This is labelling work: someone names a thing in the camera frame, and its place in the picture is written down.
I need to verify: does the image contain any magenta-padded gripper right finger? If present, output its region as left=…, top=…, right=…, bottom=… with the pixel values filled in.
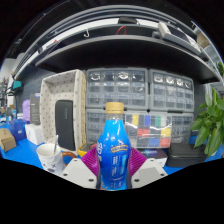
left=127, top=147, right=169, bottom=190

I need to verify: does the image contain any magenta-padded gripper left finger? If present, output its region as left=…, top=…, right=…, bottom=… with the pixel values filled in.
left=59, top=147, right=101, bottom=190

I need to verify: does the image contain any blue drink bottle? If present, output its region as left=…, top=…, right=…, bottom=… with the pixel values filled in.
left=96, top=101, right=132, bottom=191

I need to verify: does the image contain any black box with white label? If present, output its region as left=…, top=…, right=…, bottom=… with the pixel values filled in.
left=136, top=148, right=169, bottom=168

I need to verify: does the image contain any white mug with face print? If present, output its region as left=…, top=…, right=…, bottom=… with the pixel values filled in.
left=35, top=143, right=78, bottom=177

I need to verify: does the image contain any spoon in mug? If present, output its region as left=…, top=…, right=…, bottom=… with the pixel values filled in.
left=53, top=134, right=60, bottom=156

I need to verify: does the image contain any clear box of coloured parts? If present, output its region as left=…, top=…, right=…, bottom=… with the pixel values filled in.
left=124, top=113, right=174, bottom=149

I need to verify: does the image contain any flat black case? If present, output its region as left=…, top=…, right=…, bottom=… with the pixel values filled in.
left=165, top=143, right=209, bottom=168

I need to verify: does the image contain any grey parts drawer cabinet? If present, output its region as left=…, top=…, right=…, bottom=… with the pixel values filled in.
left=148, top=69, right=195, bottom=113
left=85, top=67, right=149, bottom=109
left=85, top=109, right=128, bottom=144
left=170, top=112, right=194, bottom=145

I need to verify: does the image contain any small white box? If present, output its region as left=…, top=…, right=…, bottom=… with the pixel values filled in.
left=24, top=123, right=45, bottom=146

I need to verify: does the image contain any beige dotted storage tray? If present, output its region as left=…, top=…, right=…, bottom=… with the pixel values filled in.
left=39, top=69, right=88, bottom=153

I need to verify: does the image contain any blue box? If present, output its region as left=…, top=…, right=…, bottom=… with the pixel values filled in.
left=9, top=118, right=28, bottom=143

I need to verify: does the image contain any dark grey carton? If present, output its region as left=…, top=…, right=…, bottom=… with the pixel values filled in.
left=29, top=93, right=42, bottom=126

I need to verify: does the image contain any brown cardboard box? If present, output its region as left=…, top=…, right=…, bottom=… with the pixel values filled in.
left=0, top=128, right=18, bottom=153

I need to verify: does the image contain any green potted plant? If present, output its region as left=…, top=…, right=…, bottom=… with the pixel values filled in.
left=189, top=87, right=224, bottom=158

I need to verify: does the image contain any purple bag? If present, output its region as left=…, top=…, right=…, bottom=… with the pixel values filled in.
left=21, top=99, right=32, bottom=124

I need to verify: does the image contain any black overhead shelf unit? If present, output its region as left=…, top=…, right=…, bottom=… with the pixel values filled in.
left=11, top=4, right=224, bottom=84

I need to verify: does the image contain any white shelf unit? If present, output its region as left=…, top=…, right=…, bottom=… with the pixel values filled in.
left=196, top=29, right=224, bottom=78

